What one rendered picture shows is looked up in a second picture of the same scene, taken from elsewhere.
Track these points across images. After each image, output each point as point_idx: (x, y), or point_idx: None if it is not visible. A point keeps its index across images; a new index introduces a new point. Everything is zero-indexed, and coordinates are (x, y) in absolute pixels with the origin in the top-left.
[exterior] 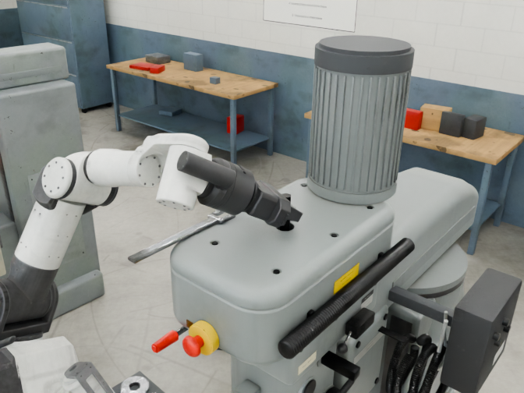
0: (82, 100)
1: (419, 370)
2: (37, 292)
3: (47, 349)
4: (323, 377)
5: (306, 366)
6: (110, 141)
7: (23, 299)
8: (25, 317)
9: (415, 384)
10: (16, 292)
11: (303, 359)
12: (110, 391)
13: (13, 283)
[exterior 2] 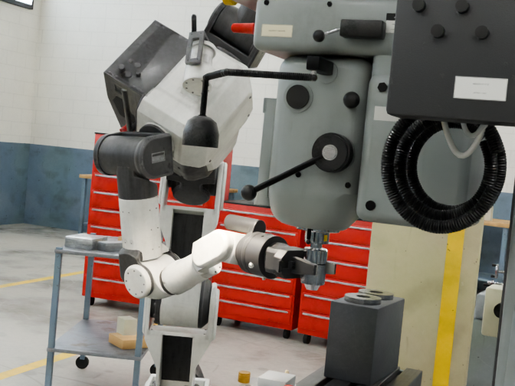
0: None
1: (412, 125)
2: (243, 17)
3: (221, 54)
4: (329, 107)
5: (275, 35)
6: None
7: (233, 17)
8: (231, 37)
9: (400, 141)
10: (232, 11)
11: (271, 21)
12: (198, 54)
13: (237, 9)
